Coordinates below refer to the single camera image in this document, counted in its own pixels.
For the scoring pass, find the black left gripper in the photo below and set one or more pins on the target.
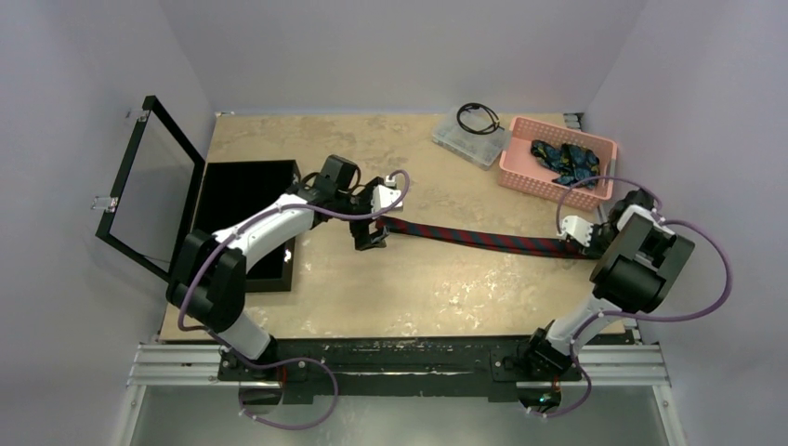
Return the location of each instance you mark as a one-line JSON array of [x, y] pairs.
[[363, 239]]

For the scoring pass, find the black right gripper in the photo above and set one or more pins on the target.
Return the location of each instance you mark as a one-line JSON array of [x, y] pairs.
[[602, 240]]

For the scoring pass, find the red navy striped tie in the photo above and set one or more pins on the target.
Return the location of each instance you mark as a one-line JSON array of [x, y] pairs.
[[510, 244]]

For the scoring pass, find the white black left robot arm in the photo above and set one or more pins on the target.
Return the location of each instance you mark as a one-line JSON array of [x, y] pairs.
[[208, 281]]

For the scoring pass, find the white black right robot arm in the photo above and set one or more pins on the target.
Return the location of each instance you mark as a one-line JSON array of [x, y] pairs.
[[639, 260]]

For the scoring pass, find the blue patterned tie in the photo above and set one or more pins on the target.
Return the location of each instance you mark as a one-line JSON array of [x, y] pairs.
[[570, 162]]

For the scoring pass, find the pink plastic basket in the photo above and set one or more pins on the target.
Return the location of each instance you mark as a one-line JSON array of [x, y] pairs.
[[519, 170]]

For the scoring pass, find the black framed glass box lid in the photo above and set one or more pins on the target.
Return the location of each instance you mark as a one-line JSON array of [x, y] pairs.
[[152, 201]]

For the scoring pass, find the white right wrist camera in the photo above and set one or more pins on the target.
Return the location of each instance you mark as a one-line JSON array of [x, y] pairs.
[[576, 228]]

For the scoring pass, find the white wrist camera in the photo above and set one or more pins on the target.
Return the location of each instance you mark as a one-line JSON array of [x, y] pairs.
[[576, 228], [385, 194]]

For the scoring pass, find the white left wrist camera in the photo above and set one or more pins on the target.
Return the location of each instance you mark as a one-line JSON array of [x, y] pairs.
[[385, 194]]

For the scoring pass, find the black mounting base plate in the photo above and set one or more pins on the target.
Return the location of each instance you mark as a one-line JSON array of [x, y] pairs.
[[434, 366]]

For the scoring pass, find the aluminium frame rail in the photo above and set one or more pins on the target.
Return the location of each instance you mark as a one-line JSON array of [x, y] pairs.
[[610, 363]]

